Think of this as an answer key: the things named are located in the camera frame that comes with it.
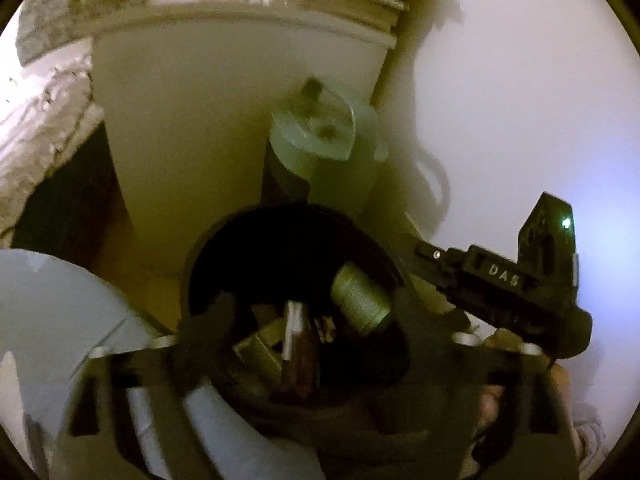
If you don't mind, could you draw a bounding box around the green cylindrical can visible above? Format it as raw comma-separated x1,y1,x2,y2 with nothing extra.
329,264,392,337

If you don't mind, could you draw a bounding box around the white cabinet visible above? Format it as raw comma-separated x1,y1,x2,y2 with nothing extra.
90,2,401,277

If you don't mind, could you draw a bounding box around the black trash bin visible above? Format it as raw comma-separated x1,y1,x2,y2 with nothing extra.
179,204,417,413

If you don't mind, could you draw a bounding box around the small pale box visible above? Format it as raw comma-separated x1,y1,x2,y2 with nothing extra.
232,319,287,386

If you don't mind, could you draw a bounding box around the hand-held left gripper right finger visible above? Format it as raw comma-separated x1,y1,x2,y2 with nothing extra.
395,289,583,480

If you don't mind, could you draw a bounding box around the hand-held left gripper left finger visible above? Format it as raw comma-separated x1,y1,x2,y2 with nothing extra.
55,290,241,480

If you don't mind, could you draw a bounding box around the white ruffled blanket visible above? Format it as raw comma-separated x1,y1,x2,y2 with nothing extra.
0,52,103,248

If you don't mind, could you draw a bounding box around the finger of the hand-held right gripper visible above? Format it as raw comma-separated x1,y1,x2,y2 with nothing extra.
414,241,473,303

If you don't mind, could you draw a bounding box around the person's right hand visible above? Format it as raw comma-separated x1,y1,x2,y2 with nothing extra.
475,329,585,461

